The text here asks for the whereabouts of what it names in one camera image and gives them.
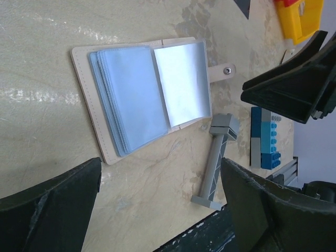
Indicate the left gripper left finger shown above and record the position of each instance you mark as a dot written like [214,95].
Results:
[53,215]

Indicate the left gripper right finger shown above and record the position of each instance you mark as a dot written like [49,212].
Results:
[270,217]

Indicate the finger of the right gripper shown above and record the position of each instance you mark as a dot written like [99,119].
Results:
[301,88]

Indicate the beige card holder wallet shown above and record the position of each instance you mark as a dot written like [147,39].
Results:
[138,93]

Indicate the blue toy brick block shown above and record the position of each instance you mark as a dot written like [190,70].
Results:
[263,139]

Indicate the yellow storage bin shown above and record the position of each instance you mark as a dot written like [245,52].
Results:
[300,20]

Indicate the red storage bin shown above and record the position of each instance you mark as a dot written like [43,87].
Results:
[287,3]

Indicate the grey truss beam piece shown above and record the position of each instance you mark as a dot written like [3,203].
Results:
[224,128]

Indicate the aluminium frame rail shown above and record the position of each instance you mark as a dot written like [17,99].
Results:
[287,174]

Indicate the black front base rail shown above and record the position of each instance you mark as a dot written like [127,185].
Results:
[213,233]

